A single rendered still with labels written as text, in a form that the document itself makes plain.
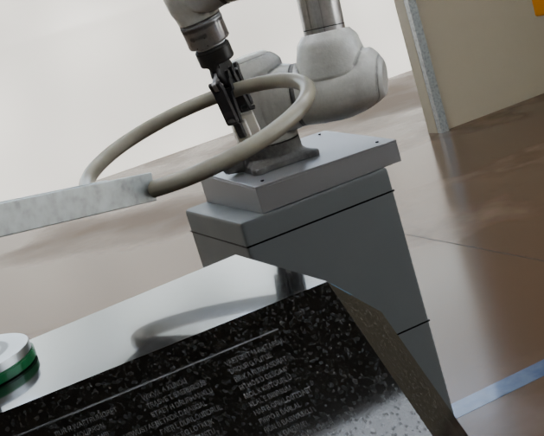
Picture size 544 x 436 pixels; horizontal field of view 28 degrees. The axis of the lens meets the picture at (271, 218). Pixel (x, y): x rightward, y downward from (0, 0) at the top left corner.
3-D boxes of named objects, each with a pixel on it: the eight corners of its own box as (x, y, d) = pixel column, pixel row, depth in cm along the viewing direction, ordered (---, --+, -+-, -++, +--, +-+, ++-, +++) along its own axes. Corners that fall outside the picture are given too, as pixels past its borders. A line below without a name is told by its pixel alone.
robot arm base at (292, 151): (213, 175, 273) (207, 153, 272) (289, 149, 281) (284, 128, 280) (241, 181, 257) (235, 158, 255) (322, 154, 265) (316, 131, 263)
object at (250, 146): (232, 190, 176) (224, 174, 175) (34, 221, 206) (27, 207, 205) (361, 66, 210) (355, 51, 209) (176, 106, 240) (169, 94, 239)
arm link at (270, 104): (246, 138, 278) (225, 54, 273) (314, 125, 273) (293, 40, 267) (228, 154, 263) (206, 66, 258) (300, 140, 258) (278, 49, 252)
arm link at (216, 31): (172, 33, 219) (184, 59, 221) (211, 19, 216) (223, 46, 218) (188, 19, 227) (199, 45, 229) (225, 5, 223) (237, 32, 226)
